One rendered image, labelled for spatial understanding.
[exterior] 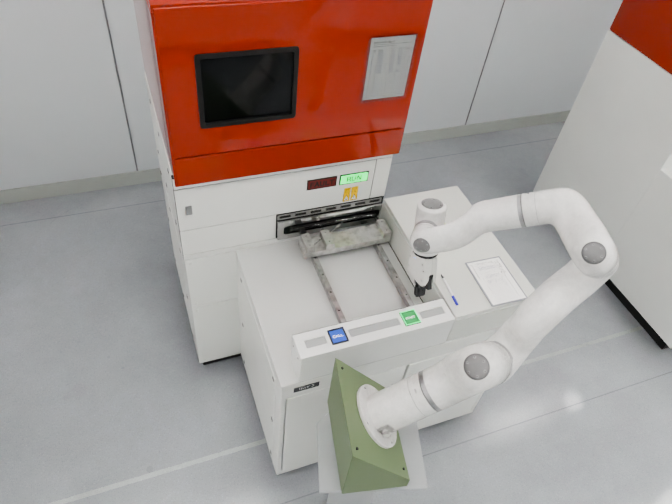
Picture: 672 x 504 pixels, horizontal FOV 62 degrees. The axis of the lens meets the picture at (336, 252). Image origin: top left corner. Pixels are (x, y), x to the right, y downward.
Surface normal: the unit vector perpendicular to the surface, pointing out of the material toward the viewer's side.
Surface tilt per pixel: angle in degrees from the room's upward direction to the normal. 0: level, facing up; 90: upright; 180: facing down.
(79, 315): 0
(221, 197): 90
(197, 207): 90
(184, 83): 90
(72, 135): 90
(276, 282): 0
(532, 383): 0
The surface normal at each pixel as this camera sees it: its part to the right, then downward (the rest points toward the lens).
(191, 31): 0.34, 0.71
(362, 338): 0.10, -0.68
